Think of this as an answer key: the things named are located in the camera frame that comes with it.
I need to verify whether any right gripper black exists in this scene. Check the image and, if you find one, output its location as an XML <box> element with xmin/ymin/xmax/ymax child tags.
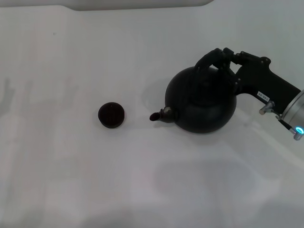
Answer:
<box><xmin>214</xmin><ymin>47</ymin><xmax>301</xmax><ymax>115</ymax></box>

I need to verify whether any right wrist silver connector plug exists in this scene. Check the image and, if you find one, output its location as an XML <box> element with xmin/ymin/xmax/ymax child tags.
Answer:
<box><xmin>259</xmin><ymin>101</ymin><xmax>276</xmax><ymax>116</ymax></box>

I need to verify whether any small dark teacup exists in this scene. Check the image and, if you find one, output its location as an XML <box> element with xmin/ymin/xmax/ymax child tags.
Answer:
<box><xmin>97</xmin><ymin>102</ymin><xmax>125</xmax><ymax>129</ymax></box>

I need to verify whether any black round teapot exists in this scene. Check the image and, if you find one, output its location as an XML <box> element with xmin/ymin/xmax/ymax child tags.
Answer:
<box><xmin>149</xmin><ymin>48</ymin><xmax>238</xmax><ymax>134</ymax></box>

